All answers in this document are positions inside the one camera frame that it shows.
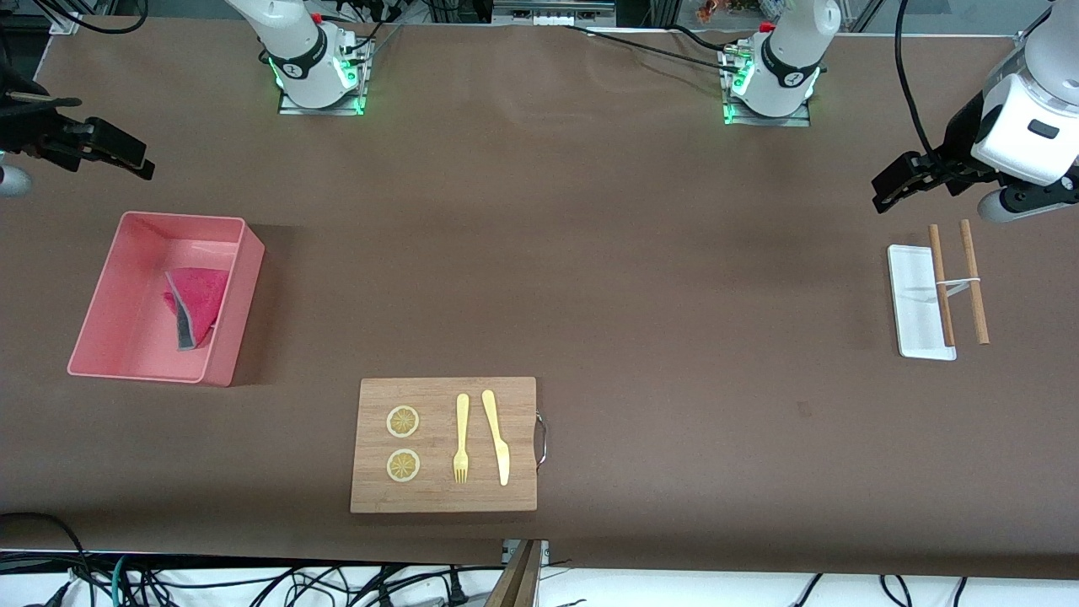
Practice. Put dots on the yellow plastic knife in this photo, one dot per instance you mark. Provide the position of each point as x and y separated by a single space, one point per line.
499 443

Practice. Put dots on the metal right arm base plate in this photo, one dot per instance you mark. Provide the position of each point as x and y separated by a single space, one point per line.
354 101

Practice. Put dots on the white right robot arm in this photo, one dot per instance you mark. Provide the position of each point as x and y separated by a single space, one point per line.
291 46

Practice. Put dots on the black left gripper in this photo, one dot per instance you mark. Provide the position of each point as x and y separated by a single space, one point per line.
958 139

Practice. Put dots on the wooden post with metal bracket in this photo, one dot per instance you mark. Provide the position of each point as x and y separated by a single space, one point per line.
516 582

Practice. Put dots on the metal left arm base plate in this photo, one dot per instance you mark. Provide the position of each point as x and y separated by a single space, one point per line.
801 120

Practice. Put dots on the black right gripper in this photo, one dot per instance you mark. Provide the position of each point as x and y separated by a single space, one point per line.
29 128

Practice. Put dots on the grey and pink cloth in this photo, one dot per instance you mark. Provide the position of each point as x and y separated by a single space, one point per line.
202 295

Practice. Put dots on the yellow lemon slice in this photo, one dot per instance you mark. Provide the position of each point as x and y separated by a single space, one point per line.
403 465
403 421

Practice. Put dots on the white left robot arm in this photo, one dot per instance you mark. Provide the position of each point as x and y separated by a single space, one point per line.
792 51

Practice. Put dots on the wooden cutting board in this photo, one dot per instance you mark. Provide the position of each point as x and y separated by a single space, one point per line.
438 493

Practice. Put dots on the pink plastic bin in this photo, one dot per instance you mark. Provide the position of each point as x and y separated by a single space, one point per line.
126 337

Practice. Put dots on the white rack with wooden bars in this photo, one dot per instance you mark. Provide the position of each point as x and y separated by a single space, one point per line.
919 333

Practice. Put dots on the black power plug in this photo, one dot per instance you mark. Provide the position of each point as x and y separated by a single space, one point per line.
457 590

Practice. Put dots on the yellow plastic fork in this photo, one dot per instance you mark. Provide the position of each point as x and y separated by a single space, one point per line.
462 421

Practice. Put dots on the silver aluminium rail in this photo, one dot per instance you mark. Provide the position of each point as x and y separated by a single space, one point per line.
552 13

